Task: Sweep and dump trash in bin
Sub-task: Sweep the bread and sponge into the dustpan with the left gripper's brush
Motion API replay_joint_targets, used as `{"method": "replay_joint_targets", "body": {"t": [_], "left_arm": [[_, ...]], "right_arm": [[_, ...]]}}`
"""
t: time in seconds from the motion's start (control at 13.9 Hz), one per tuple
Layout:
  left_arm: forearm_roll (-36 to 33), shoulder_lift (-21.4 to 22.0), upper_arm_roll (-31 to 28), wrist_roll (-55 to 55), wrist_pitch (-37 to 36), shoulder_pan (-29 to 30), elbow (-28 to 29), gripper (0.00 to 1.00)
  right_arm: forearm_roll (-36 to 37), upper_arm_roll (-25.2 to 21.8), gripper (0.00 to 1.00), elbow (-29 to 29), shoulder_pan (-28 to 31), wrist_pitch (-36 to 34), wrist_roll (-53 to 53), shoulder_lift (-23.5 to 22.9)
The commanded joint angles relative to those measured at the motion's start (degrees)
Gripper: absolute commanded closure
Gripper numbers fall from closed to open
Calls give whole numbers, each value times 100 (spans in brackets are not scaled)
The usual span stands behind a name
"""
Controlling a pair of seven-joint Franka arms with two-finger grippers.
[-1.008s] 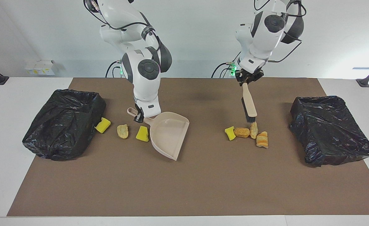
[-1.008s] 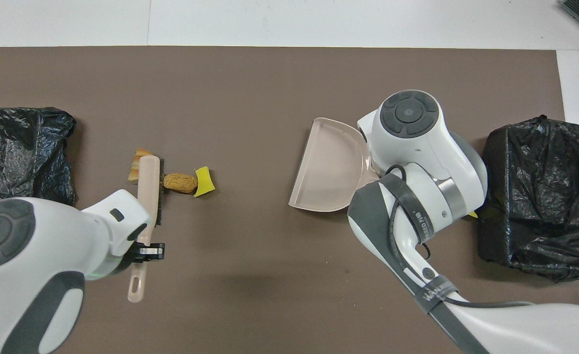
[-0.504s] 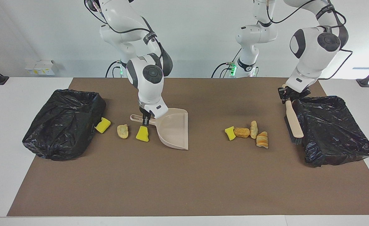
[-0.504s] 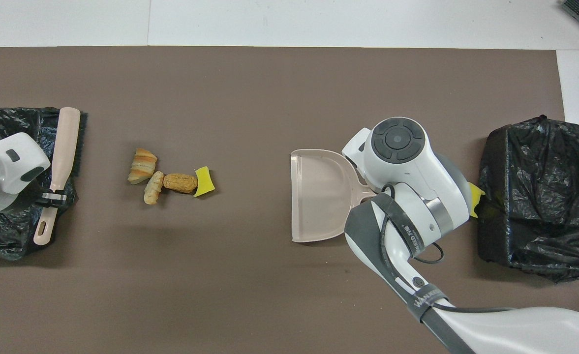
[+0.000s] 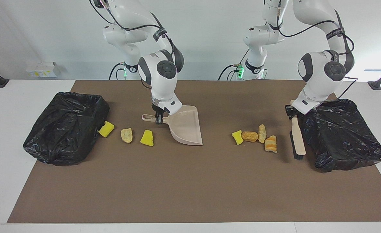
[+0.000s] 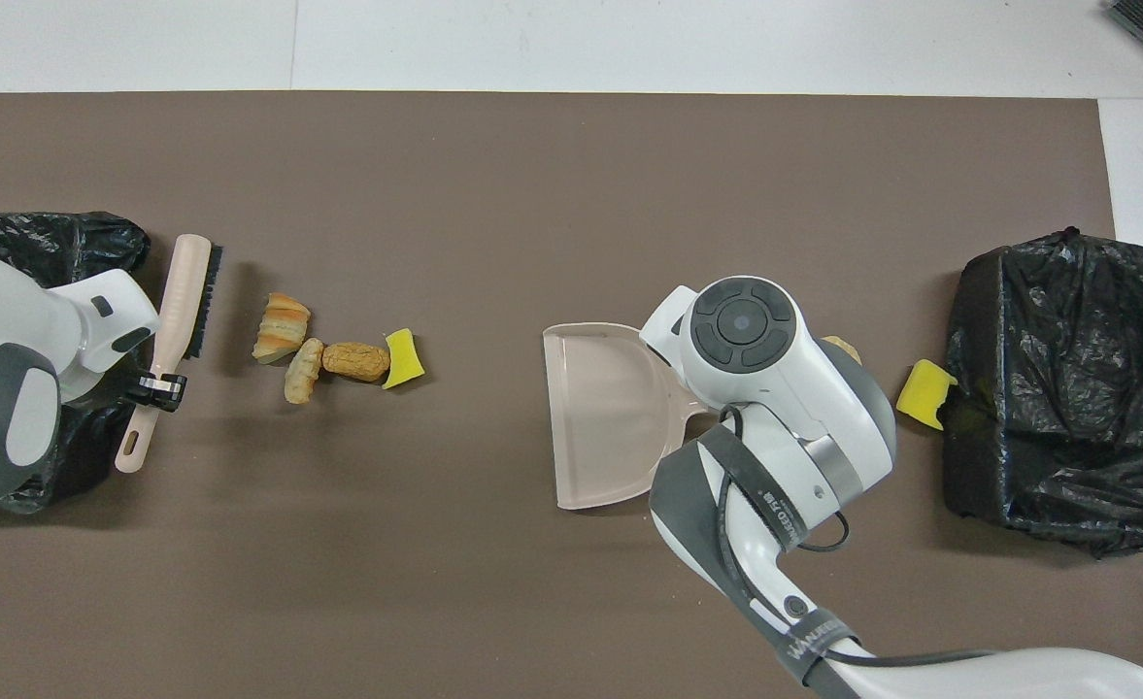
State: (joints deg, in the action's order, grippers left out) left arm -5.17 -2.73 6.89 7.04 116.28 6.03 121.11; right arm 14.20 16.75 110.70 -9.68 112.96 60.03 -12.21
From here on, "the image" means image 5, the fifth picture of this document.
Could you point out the pale lumpy bread piece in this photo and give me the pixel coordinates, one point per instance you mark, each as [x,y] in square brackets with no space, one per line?
[127,136]

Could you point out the striped croissant piece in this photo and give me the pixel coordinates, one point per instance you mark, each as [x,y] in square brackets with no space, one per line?
[271,144]

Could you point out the brown bread roll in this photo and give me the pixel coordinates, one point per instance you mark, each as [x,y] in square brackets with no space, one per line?
[249,136]

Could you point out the yellow sponge piece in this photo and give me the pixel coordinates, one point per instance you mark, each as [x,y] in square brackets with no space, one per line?
[147,138]
[238,138]
[106,129]

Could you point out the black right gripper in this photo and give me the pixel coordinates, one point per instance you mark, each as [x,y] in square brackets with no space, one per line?
[158,111]

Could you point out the black bag-lined trash bin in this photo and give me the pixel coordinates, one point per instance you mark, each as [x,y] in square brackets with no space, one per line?
[64,129]
[339,136]

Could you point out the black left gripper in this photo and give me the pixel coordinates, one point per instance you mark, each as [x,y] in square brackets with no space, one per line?
[290,112]

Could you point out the white wall socket boxes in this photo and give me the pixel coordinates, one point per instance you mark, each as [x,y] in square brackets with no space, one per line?
[41,69]

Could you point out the beige hand brush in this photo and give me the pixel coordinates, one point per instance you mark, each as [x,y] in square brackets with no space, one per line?
[297,136]

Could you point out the brown table mat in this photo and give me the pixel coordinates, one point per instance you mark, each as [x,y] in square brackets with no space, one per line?
[145,194]

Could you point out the beige plastic dustpan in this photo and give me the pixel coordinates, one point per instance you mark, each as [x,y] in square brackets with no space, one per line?
[185,126]

